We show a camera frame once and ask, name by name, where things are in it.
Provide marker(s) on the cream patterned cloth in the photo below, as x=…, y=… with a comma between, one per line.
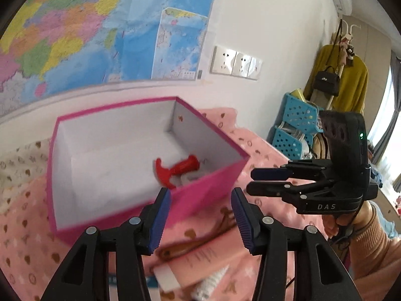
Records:
x=21, y=166

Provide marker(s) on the pink patterned tablecloth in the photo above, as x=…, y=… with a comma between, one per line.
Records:
x=30, y=253

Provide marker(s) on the black handbag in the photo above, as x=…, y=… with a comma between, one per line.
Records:
x=327, y=81

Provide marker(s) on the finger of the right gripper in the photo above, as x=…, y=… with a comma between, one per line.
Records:
x=282, y=172
x=286, y=191

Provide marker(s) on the pink cardboard box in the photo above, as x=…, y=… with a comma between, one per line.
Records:
x=101, y=167

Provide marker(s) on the small white cream tube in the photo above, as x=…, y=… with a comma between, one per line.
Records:
x=207, y=286

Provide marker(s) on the blue perforated storage rack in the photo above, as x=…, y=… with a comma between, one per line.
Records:
x=297, y=124

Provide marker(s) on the pink lotion tube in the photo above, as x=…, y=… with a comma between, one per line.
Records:
x=196, y=265

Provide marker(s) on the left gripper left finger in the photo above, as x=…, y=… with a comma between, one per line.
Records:
x=83, y=274

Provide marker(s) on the blue capsule medicine box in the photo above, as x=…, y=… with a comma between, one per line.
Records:
x=151, y=281

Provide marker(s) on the person's right hand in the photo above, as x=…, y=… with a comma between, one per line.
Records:
x=357, y=220

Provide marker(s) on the colourful wall map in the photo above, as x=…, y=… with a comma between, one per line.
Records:
x=54, y=46

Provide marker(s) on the red plastic toy hammer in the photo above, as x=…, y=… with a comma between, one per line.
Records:
x=164, y=174

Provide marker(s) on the yellow hanging coat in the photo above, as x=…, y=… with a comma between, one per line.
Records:
x=353, y=82

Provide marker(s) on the white coat rack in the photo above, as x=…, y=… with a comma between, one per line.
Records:
x=346, y=53

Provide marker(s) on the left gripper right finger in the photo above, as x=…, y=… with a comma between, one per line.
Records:
x=319, y=273

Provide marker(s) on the white wall socket panel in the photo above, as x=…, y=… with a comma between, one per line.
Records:
x=228, y=62

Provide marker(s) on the pink sleeve right forearm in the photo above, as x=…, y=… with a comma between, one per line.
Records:
x=375, y=260

